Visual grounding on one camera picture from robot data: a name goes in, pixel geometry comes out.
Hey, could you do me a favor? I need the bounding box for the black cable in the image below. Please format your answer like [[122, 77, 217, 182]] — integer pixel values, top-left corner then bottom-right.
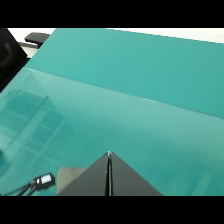
[[0, 172, 55, 197]]

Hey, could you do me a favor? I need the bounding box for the black chair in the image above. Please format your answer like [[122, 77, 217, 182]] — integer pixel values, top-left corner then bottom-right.
[[0, 28, 51, 93]]

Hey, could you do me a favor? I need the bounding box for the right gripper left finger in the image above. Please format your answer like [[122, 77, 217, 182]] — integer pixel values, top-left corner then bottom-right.
[[58, 151, 110, 197]]

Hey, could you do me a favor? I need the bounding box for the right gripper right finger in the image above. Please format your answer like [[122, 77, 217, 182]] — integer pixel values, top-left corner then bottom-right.
[[109, 151, 163, 197]]

